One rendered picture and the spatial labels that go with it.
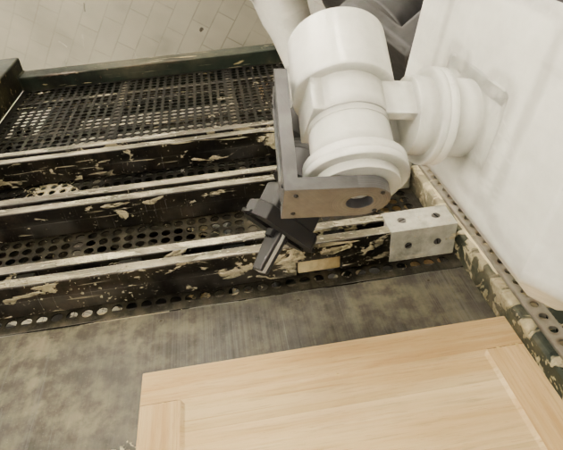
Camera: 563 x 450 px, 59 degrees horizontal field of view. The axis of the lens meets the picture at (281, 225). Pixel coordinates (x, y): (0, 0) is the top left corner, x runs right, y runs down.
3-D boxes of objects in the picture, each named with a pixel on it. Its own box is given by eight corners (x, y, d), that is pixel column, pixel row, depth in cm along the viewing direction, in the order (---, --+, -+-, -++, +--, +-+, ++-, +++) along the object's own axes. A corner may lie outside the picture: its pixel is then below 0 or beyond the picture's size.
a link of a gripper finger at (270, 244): (253, 270, 72) (272, 232, 74) (265, 272, 70) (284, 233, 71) (245, 265, 72) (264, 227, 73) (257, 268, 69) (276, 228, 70)
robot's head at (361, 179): (401, 48, 30) (274, 51, 30) (429, 172, 27) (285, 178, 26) (378, 113, 36) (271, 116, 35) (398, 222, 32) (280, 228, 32)
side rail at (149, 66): (323, 72, 193) (323, 44, 187) (29, 107, 184) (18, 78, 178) (318, 66, 199) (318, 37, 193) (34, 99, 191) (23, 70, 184)
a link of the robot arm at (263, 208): (289, 250, 80) (319, 186, 83) (329, 256, 72) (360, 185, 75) (229, 211, 73) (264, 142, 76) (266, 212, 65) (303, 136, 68)
